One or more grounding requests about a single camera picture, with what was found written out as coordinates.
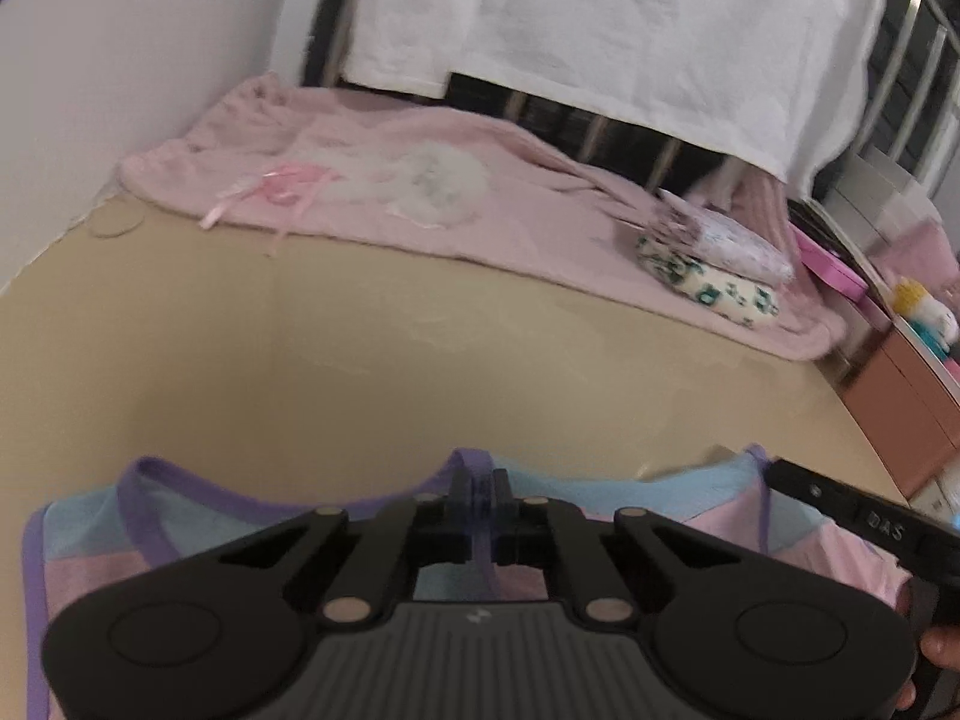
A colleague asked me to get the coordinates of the folded green flower cloth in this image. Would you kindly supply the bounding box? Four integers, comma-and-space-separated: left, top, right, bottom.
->
636, 234, 779, 330

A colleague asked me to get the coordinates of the person's right hand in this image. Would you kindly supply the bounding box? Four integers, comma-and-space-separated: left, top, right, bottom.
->
896, 626, 960, 710

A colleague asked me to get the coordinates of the white hanging towel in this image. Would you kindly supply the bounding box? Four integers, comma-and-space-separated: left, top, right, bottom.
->
344, 0, 895, 185

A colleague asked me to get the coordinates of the stack of white boxes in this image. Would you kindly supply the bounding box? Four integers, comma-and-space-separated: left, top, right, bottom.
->
822, 146, 942, 254

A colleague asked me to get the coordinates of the metal railing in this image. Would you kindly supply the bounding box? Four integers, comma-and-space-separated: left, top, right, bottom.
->
299, 0, 960, 200

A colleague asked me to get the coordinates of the white yellow plush toy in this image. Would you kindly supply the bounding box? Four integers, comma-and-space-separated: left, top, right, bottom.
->
892, 278, 958, 358

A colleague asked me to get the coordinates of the pink flat case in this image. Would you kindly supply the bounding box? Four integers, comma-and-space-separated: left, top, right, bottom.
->
791, 226, 869, 302

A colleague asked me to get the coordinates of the pink fleece blanket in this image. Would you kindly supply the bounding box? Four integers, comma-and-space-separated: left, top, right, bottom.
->
117, 75, 844, 361

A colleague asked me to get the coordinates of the pink cushion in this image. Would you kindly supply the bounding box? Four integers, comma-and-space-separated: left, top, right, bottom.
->
871, 220, 958, 291

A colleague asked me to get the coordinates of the folded pink floral cloth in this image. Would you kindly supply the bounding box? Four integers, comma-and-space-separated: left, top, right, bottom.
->
651, 190, 794, 286

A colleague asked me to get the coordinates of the salmon pink storage box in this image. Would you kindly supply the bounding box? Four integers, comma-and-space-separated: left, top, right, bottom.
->
841, 325, 958, 499

